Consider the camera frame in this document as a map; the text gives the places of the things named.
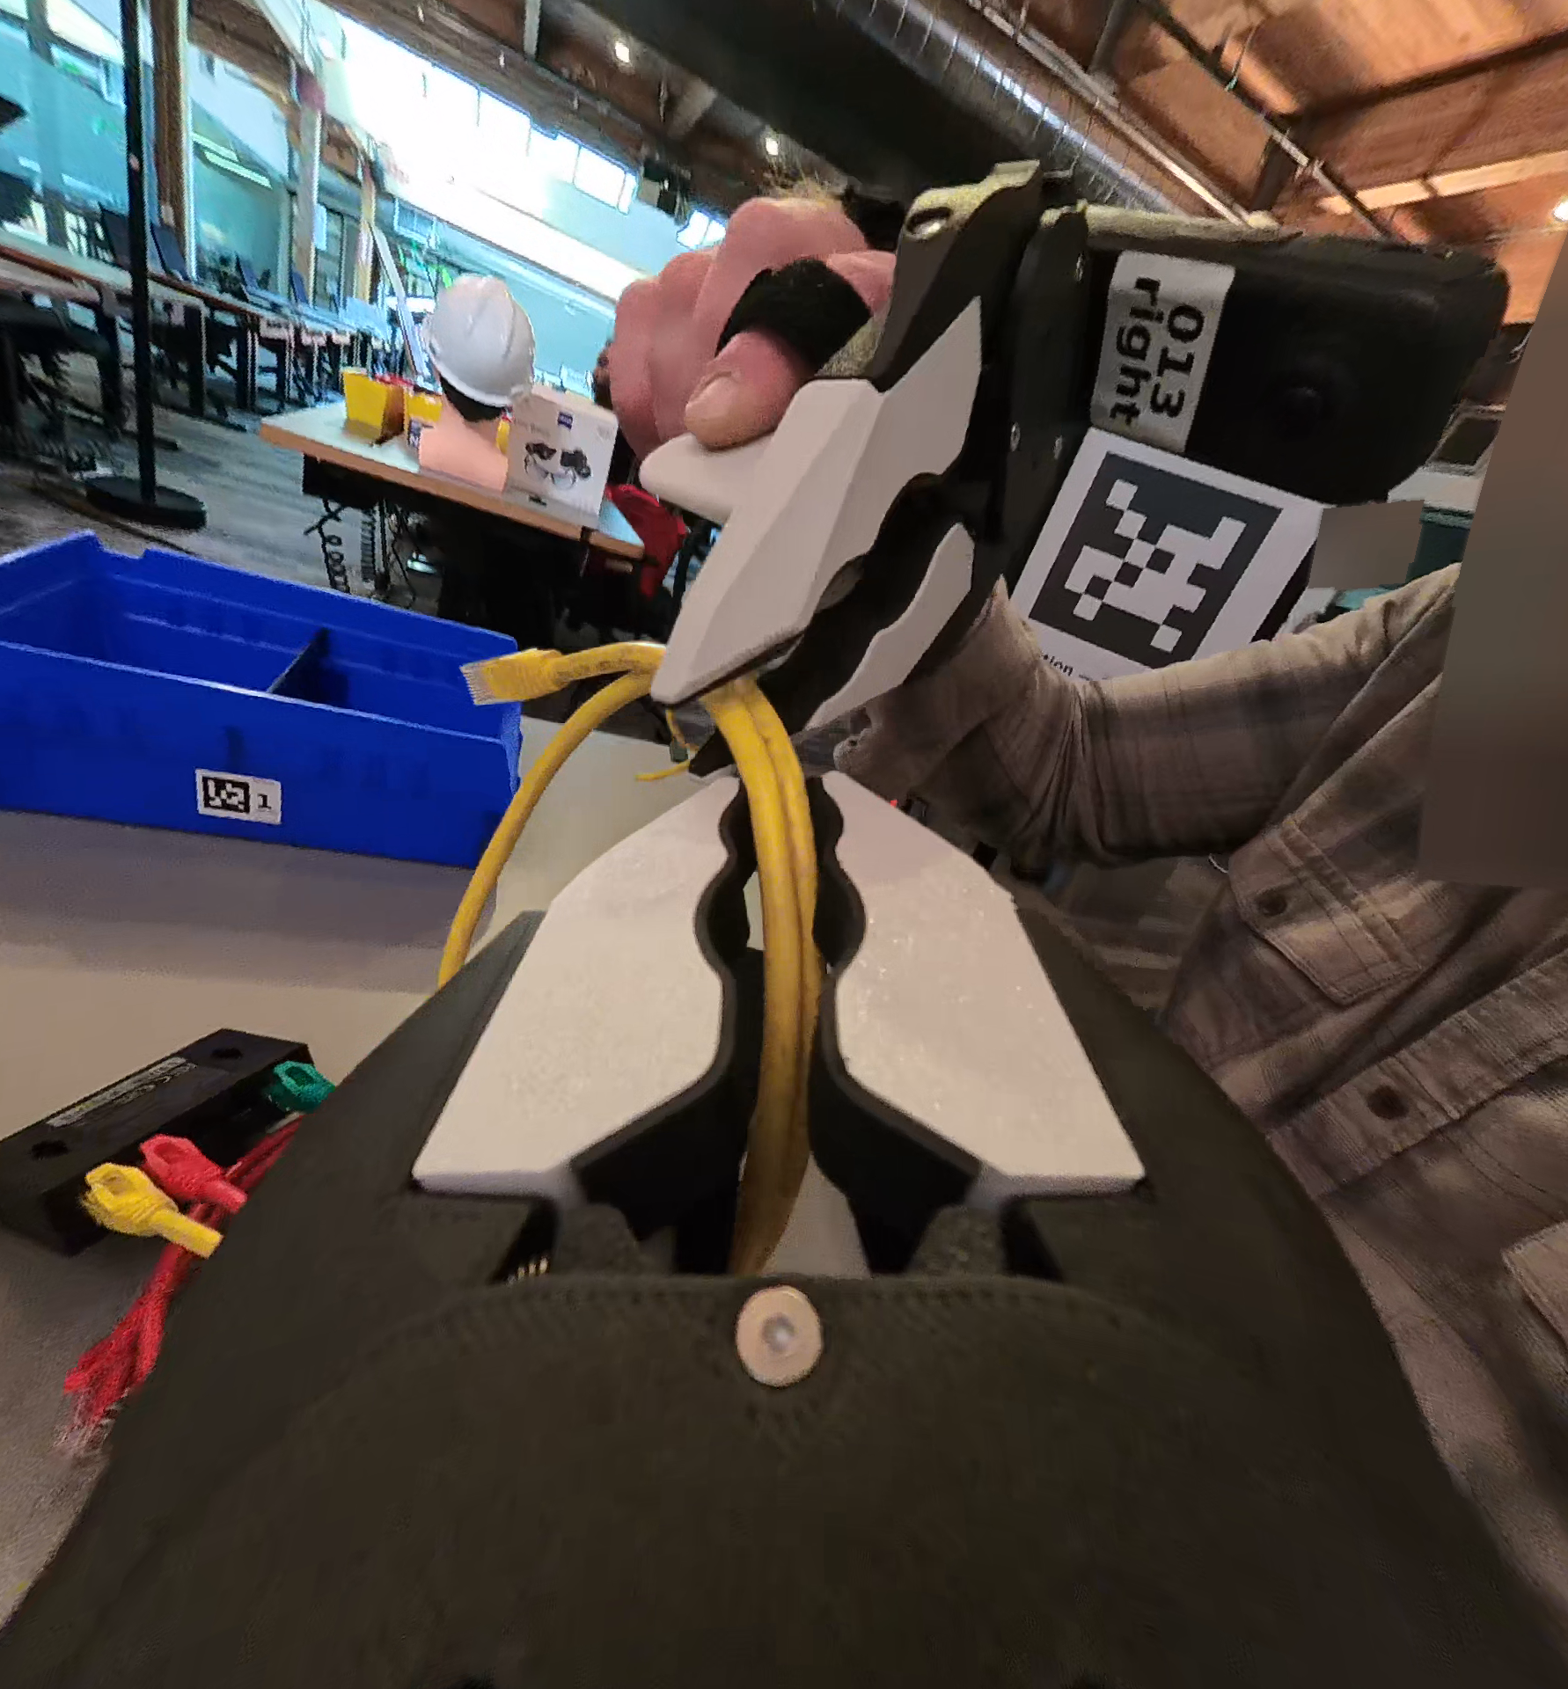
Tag small yellow bins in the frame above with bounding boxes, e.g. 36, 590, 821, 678
339, 370, 444, 442

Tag blue plastic bin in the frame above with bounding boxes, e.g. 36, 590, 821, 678
0, 530, 523, 870

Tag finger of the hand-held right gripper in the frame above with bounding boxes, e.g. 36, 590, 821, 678
771, 525, 998, 733
635, 297, 986, 706

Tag black pole stand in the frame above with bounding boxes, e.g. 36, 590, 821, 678
81, 0, 207, 532

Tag yellow ethernet cable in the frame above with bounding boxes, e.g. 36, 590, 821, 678
79, 640, 825, 1278

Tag dark spiral ceiling duct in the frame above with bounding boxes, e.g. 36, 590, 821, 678
850, 0, 1213, 218

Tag person's right hand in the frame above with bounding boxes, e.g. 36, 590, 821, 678
610, 192, 899, 458

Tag wooden work table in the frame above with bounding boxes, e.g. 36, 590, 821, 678
260, 402, 646, 621

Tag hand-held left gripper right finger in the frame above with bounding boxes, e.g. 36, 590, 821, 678
811, 772, 1147, 1276

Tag person's right forearm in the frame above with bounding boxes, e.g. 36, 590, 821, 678
834, 565, 1459, 911

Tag white hard hat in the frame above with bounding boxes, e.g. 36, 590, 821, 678
417, 274, 538, 407

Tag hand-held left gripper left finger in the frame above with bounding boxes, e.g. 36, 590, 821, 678
408, 776, 758, 1267

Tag row of desks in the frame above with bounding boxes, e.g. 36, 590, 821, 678
0, 198, 390, 442

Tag white product box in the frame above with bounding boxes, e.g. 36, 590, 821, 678
503, 384, 619, 518

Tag red ethernet cable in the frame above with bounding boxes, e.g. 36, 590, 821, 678
61, 1117, 307, 1446

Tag black network switch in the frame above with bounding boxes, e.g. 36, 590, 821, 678
0, 1029, 312, 1255

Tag black framed marker sign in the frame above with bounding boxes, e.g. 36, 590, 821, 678
1007, 427, 1327, 687

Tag mannequin head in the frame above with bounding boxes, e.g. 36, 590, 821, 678
417, 382, 511, 476

